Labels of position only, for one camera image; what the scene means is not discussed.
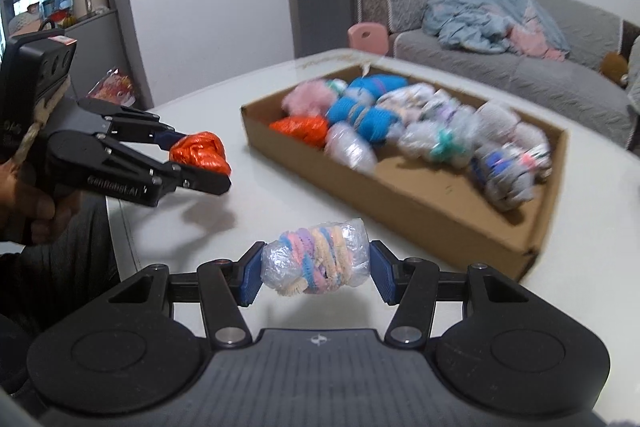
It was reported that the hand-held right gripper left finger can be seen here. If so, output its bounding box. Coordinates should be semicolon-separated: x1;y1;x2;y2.
85;243;266;349

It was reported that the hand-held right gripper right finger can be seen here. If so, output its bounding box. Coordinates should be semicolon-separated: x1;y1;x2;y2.
369;241;556;349

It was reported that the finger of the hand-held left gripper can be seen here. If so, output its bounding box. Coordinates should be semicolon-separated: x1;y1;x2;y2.
100;137;228;206
102;104;193;152

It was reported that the orange plastic bag bundle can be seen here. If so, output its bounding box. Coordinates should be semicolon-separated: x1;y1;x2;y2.
169;130;232;178
269;116;331;150

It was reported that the clear bundle with pastel ties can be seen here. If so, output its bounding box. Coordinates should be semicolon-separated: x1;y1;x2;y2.
260;218;371;297

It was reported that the brown cardboard box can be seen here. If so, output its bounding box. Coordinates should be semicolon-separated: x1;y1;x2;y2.
240;59;571;283

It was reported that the clear bundle with red band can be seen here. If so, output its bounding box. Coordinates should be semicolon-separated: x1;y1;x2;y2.
324;122;378;172

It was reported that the pink fluffy pom-pom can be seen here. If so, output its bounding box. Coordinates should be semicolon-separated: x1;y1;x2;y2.
282;82;337;118

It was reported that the clear bundle with teal tie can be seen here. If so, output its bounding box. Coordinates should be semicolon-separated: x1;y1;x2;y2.
400;119;476;168

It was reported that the blue sock bundle pastel tie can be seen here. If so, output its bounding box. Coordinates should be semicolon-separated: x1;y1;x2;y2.
327;99;403;145

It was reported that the blue striped sock bundle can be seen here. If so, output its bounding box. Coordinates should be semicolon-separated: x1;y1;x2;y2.
472;142;538;212

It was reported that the blue sock bundle pink band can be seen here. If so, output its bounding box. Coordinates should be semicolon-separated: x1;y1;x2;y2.
347;74;411;100

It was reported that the white cloth bundle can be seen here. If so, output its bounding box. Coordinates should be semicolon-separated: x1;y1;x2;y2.
475;102;523;138

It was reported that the grey cloth bundle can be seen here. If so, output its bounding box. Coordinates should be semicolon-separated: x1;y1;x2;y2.
515;122;551;178

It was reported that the person's left hand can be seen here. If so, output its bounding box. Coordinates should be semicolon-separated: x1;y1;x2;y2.
0;157;73;245

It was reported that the red packaged ornament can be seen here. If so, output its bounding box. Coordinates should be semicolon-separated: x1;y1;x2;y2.
87;69;138;110

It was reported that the pink plastic stool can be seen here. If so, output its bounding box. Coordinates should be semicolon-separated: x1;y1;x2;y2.
347;23;388;55

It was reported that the grey sofa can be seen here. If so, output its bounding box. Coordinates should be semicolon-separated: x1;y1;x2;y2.
357;0;640;148

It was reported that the blue and pink blanket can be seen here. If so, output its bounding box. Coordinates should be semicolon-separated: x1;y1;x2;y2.
422;0;571;58

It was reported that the brown plush toy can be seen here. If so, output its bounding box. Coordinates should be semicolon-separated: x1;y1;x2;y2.
599;52;630;88

